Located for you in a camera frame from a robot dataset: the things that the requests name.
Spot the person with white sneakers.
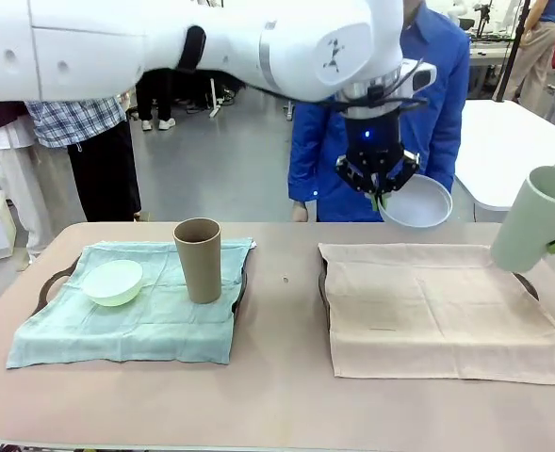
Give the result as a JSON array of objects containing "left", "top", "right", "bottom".
[{"left": 134, "top": 69, "right": 178, "bottom": 133}]

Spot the pale green bowl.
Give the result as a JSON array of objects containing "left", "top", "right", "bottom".
[{"left": 82, "top": 259, "right": 144, "bottom": 309}]

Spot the person in blue coat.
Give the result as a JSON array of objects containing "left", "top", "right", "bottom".
[{"left": 287, "top": 0, "right": 472, "bottom": 223}]

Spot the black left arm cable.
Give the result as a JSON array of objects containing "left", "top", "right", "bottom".
[{"left": 134, "top": 56, "right": 430, "bottom": 115}]

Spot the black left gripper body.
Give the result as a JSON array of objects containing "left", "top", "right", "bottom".
[{"left": 344, "top": 110, "right": 404, "bottom": 192}]

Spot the white table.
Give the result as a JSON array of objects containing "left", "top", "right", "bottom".
[{"left": 452, "top": 98, "right": 555, "bottom": 212}]

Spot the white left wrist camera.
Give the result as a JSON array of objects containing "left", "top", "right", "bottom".
[{"left": 409, "top": 61, "right": 439, "bottom": 93}]

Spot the white bowl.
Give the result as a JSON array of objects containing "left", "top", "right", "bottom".
[{"left": 377, "top": 174, "right": 454, "bottom": 231}]

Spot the person in beige trousers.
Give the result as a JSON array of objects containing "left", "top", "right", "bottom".
[{"left": 511, "top": 0, "right": 555, "bottom": 105}]

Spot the person in maroon top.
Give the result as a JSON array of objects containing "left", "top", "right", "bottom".
[{"left": 0, "top": 100, "right": 55, "bottom": 273}]

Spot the sage green cup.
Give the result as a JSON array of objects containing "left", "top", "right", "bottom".
[{"left": 489, "top": 164, "right": 555, "bottom": 274}]

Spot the black tripod pole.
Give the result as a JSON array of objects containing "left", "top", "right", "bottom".
[{"left": 492, "top": 0, "right": 531, "bottom": 103}]

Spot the brown paper-look cup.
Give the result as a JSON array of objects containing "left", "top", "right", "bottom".
[{"left": 171, "top": 217, "right": 223, "bottom": 305}]

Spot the person's right forearm blue sleeve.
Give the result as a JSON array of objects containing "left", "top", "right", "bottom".
[{"left": 287, "top": 140, "right": 323, "bottom": 209}]

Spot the teal cloth mat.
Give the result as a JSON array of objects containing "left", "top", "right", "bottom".
[{"left": 5, "top": 236, "right": 259, "bottom": 370}]

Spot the dark brown tray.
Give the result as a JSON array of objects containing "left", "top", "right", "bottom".
[
  {"left": 318, "top": 253, "right": 541, "bottom": 383},
  {"left": 38, "top": 244, "right": 251, "bottom": 364}
]

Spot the person's left forearm blue sleeve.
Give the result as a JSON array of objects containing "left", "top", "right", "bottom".
[{"left": 425, "top": 107, "right": 469, "bottom": 190}]

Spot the person in blue plaid shirt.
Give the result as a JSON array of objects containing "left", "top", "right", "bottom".
[{"left": 24, "top": 93, "right": 142, "bottom": 223}]

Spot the beige cloth mat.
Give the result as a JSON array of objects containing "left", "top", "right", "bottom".
[{"left": 317, "top": 241, "right": 555, "bottom": 387}]

